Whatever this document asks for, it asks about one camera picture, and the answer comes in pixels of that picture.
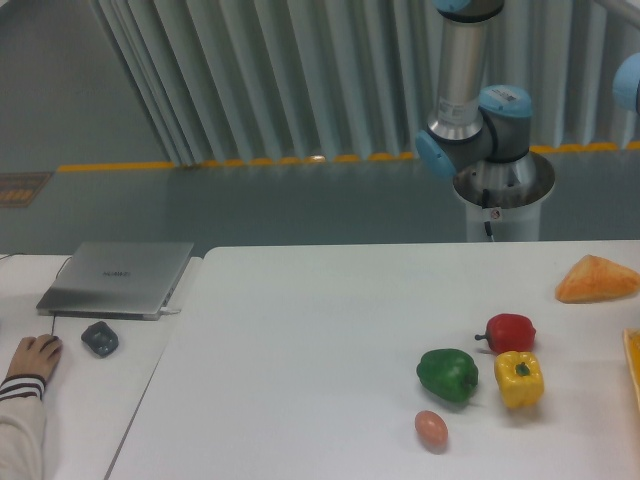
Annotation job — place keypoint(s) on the green bell pepper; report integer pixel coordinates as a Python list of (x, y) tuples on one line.
[(450, 374)]

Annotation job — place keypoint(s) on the striped sleeve forearm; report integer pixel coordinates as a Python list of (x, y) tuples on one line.
[(23, 421)]

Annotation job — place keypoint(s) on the red bell pepper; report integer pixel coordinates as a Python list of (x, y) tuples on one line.
[(509, 332)]

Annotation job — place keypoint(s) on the dark grey small device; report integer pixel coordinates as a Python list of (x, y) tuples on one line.
[(101, 339)]

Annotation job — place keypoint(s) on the yellow bell pepper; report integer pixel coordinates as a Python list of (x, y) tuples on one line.
[(519, 378)]

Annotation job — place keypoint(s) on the silver closed laptop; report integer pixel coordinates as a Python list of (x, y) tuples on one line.
[(117, 280)]

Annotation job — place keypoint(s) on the white pleated curtain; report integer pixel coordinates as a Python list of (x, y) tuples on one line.
[(244, 81)]

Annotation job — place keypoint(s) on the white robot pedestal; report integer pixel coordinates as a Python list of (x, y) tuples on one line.
[(503, 202)]

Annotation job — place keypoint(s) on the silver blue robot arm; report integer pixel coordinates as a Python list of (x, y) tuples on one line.
[(462, 95)]

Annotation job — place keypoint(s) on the person's hand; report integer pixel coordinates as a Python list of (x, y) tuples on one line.
[(29, 360)]

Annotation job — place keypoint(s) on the orange triangular bread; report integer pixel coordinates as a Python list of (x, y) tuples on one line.
[(595, 279)]

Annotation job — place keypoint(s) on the brown egg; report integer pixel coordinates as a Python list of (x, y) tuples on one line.
[(431, 428)]

